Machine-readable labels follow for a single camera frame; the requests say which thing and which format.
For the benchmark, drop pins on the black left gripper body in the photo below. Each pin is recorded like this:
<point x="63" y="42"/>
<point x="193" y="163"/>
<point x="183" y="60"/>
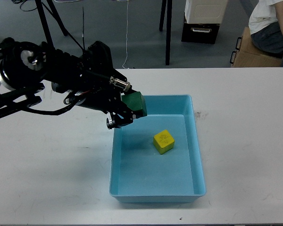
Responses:
<point x="102" y="99"/>

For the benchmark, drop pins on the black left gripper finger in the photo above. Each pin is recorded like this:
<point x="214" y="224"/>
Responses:
<point x="121" y="115"/>
<point x="129" y="91"/>

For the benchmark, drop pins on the green wooden block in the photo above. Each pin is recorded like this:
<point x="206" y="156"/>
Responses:
<point x="136" y="102"/>

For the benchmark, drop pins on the yellow wooden block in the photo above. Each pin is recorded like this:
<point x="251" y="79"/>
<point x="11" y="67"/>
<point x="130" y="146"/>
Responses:
<point x="163" y="141"/>

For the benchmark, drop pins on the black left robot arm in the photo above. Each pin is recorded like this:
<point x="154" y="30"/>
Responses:
<point x="90" y="81"/>

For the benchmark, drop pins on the black storage box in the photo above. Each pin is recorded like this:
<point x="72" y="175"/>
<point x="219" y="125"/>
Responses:
<point x="200" y="33"/>

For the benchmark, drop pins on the blue plastic bin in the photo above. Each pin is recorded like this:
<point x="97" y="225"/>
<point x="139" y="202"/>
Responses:
<point x="139" y="173"/>

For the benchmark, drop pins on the black tripod legs right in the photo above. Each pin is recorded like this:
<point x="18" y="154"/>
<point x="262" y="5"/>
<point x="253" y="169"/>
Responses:
<point x="166" y="11"/>

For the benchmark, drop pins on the black tripod legs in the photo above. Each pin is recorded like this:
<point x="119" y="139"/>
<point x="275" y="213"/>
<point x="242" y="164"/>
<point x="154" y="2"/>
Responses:
<point x="49" y="16"/>
<point x="166" y="11"/>

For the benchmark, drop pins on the black tripod legs left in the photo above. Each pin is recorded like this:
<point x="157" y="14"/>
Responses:
<point x="49" y="16"/>

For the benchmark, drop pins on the seated person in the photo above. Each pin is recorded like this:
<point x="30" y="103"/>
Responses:
<point x="266" y="27"/>

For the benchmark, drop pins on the cardboard box with handles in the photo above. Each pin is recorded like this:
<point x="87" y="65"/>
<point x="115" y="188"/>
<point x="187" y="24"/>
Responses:
<point x="247" y="55"/>

